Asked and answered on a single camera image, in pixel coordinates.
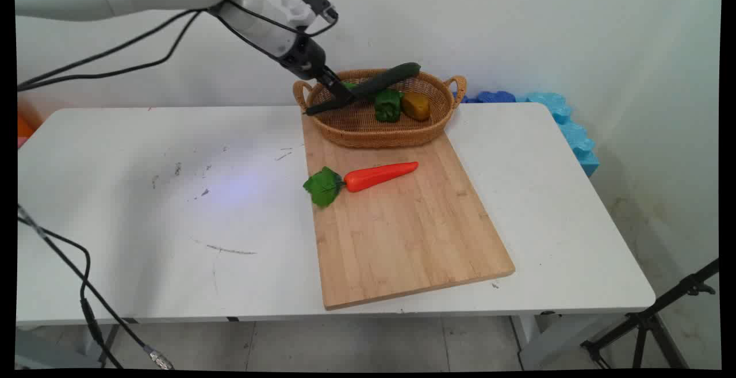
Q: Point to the white table leg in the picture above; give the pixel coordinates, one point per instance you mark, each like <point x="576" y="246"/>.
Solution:
<point x="540" y="340"/>

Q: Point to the blue foam mat stack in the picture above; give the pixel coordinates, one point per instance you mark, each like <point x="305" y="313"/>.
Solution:
<point x="575" y="136"/>

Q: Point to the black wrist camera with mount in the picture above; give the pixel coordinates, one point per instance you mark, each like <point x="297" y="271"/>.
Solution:
<point x="313" y="5"/>

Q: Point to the small green toy vegetable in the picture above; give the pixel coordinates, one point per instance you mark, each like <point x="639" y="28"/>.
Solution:
<point x="351" y="85"/>

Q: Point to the green toy bell pepper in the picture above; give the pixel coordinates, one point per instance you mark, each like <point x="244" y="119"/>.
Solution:
<point x="388" y="106"/>

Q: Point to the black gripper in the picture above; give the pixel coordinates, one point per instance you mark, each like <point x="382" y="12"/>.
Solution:
<point x="303" y="57"/>

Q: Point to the wooden cutting board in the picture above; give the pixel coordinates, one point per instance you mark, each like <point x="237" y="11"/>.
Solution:
<point x="402" y="234"/>

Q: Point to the orange object behind table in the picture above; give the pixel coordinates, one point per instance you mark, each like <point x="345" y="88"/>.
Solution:
<point x="26" y="128"/>

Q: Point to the yellow-orange toy bell pepper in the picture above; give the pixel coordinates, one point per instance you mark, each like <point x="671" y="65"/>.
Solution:
<point x="417" y="106"/>

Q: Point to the dark green toy cucumber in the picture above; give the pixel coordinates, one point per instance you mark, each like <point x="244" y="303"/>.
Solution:
<point x="385" y="79"/>

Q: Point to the orange toy carrot with leaves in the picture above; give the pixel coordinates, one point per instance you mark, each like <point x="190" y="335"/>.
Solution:
<point x="376" y="175"/>

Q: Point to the black tripod stand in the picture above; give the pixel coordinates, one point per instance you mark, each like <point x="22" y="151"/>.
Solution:
<point x="647" y="320"/>

